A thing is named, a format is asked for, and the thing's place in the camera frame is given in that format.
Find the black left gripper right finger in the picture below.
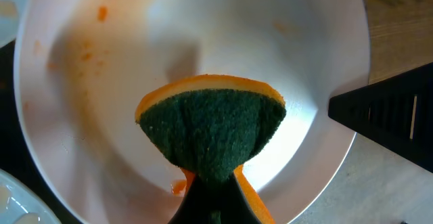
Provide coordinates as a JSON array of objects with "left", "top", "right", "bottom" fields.
[{"left": 217, "top": 173, "right": 260, "bottom": 224}]

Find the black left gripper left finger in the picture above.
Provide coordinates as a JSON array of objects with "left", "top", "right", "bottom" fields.
[{"left": 168, "top": 177, "right": 214, "bottom": 224}]

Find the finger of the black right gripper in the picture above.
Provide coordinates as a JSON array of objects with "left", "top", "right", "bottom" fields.
[{"left": 328, "top": 63, "right": 432, "bottom": 172}]

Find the white plate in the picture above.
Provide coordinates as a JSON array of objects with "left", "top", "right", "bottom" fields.
[{"left": 1, "top": 170, "right": 61, "bottom": 224}]

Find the pink plate with ketchup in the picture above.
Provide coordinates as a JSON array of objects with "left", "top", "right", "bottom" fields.
[{"left": 14, "top": 0, "right": 370, "bottom": 223}]

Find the orange green sponge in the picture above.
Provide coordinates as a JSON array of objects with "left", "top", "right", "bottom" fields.
[{"left": 135, "top": 74, "right": 286, "bottom": 223}]

